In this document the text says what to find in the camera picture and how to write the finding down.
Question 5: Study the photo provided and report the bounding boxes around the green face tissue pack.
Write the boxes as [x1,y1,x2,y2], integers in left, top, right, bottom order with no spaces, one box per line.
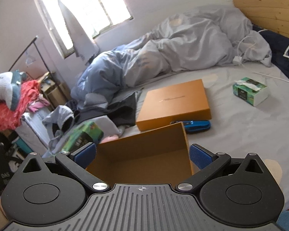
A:
[61,121,104,153]

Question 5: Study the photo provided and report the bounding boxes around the orange cardboard box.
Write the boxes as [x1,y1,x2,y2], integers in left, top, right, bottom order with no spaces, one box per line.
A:
[86,123,199,187]

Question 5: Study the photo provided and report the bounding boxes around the orange box lid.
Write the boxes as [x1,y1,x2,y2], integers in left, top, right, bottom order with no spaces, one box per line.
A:
[136,79,212,131]

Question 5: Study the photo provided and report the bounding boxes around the blue glasses case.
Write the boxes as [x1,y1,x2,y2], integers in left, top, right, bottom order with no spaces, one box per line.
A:
[170,120,211,134]

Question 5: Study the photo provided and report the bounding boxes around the pink computer mouse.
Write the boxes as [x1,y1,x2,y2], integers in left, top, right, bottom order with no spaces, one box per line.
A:
[101,135,119,143]

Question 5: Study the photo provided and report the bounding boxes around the grey jacket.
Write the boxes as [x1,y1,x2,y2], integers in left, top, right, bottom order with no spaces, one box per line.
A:
[43,91,141,148]

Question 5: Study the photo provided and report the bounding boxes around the cardboard boxes in corner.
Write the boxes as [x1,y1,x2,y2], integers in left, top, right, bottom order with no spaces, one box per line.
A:
[38,72,71,110]

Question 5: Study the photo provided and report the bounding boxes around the red clothes pile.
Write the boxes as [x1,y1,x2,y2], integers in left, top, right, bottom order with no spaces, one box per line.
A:
[0,79,50,131]

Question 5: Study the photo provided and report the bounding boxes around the white grey plush toy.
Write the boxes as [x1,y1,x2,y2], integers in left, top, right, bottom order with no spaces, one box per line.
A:
[0,70,27,111]

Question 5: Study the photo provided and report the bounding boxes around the grey window curtain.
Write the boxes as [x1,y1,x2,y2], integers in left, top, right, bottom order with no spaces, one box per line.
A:
[57,0,100,65]

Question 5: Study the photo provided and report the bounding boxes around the grey crumpled duvet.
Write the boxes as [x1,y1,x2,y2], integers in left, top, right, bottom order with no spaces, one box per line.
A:
[71,5,272,103]

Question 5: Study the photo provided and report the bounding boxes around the black clothes rack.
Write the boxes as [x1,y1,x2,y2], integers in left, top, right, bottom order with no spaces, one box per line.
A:
[8,36,56,79]

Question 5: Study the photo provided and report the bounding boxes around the dark navy pillow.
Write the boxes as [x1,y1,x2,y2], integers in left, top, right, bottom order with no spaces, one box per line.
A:
[253,24,289,79]

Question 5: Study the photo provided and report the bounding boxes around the window with bars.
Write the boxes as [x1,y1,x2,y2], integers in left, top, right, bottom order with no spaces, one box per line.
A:
[33,0,134,59]

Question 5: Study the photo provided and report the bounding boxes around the wooden headboard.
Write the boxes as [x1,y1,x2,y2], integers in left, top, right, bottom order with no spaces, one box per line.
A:
[233,0,289,37]

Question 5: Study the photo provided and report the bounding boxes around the white charger with cable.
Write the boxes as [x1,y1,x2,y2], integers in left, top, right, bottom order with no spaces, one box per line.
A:
[232,34,289,87]

